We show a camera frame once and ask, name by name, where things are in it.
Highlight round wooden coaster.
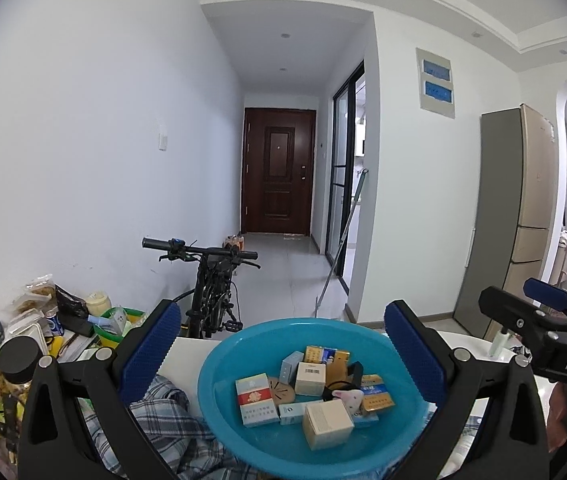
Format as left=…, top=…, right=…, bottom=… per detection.
left=268, top=376, right=297, bottom=403

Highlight black framed glass door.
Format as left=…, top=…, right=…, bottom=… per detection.
left=324, top=60, right=367, bottom=281

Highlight black bicycle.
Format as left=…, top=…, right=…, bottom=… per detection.
left=142, top=236, right=261, bottom=339

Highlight clear snack bag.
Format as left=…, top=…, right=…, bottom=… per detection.
left=13, top=275, right=58, bottom=313

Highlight black snack bag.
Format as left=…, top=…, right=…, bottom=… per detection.
left=54, top=284, right=95, bottom=337

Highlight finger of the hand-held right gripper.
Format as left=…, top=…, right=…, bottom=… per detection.
left=523, top=278, right=567, bottom=321
left=478, top=286, right=567, bottom=356

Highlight white box with barcode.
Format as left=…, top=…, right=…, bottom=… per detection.
left=295, top=361, right=327, bottom=397

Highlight blue yellow box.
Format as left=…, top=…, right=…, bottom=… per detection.
left=358, top=374, right=395, bottom=413

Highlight gold brown box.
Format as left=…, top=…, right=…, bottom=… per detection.
left=326, top=350, right=351, bottom=386

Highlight blue plaid shirt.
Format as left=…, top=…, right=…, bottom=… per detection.
left=76, top=375, right=264, bottom=480

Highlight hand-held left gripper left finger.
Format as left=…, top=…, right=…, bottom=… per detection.
left=16, top=299, right=184, bottom=480

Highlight teal long box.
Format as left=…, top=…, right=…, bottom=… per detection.
left=279, top=400, right=324, bottom=425

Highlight dark wooden door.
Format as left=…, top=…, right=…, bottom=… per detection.
left=240, top=107, right=317, bottom=237

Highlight wall electrical panel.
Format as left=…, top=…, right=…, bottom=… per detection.
left=416, top=47, right=457, bottom=120

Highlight mop with metal pole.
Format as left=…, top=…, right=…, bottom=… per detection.
left=313, top=169, right=370, bottom=318

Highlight blue plastic basin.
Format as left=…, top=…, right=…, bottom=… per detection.
left=197, top=317, right=439, bottom=478

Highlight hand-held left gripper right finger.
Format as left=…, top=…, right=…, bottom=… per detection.
left=383, top=300, right=551, bottom=480

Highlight green plastic basket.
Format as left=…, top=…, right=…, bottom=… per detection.
left=93, top=307, right=146, bottom=348

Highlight silver red cigarette pack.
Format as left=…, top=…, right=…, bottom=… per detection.
left=235, top=373, right=280, bottom=428

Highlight black hair tie pink toy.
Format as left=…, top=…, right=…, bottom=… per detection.
left=321, top=361, right=364, bottom=413

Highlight small pale bottle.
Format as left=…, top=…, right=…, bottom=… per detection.
left=489, top=330, right=510, bottom=359

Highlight white desktop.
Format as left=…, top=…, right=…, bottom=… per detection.
left=156, top=330, right=567, bottom=480

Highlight clear jar black lid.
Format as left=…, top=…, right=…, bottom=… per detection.
left=0, top=335, right=51, bottom=403

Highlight light blue tall box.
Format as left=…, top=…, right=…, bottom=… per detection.
left=280, top=351, right=304, bottom=386

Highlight large beige box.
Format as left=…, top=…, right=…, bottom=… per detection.
left=302, top=400, right=355, bottom=451

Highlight grey gold refrigerator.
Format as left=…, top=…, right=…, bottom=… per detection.
left=452, top=103, right=560, bottom=341

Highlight cream jar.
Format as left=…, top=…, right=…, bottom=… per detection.
left=86, top=291, right=112, bottom=316

